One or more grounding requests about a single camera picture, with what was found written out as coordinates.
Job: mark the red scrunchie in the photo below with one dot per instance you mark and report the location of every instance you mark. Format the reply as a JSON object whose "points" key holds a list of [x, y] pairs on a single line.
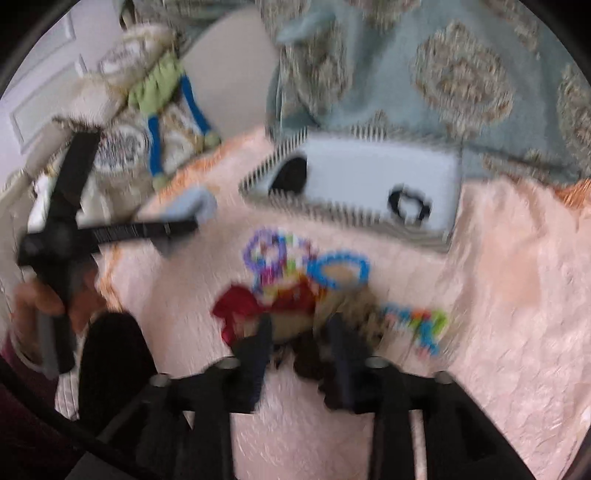
{"points": [[236, 304]]}

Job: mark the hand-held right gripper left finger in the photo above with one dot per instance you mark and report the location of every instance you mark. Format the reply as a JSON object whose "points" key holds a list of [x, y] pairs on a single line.
{"points": [[259, 344]]}

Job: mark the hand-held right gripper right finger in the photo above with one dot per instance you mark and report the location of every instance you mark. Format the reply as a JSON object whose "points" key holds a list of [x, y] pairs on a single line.
{"points": [[340, 355]]}

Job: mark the beige cushion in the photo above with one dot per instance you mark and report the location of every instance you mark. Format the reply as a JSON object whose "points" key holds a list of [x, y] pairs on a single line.
{"points": [[231, 69]]}

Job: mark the leopard print scrunchie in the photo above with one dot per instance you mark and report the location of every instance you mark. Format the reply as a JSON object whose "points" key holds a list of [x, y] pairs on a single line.
{"points": [[356, 308]]}

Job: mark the striped-edge white jewelry box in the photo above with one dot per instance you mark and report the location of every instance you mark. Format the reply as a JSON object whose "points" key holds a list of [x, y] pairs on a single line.
{"points": [[360, 170]]}

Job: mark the teal damask patterned blanket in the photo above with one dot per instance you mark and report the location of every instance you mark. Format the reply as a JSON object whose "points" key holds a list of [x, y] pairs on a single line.
{"points": [[383, 69]]}

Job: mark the embroidered cream pillows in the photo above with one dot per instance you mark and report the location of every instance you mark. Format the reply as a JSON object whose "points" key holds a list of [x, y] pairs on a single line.
{"points": [[41, 83]]}

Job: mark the black scrunchie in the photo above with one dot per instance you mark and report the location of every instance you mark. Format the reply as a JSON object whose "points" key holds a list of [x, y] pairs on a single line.
{"points": [[289, 173]]}

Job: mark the green and blue plush toy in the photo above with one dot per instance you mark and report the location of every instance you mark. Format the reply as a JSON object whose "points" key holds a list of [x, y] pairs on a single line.
{"points": [[157, 87]]}

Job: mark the person's left hand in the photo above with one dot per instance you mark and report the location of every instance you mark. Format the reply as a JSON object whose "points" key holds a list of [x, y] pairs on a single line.
{"points": [[27, 301]]}

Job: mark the cream pillow with striped ends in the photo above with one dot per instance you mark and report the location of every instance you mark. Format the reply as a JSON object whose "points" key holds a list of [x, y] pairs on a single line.
{"points": [[122, 55]]}

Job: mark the white pillow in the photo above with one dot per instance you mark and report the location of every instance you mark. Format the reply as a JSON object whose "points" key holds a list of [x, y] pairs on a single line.
{"points": [[94, 203]]}

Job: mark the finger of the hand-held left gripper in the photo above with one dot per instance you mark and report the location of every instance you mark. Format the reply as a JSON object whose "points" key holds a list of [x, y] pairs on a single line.
{"points": [[83, 166], [180, 205]]}

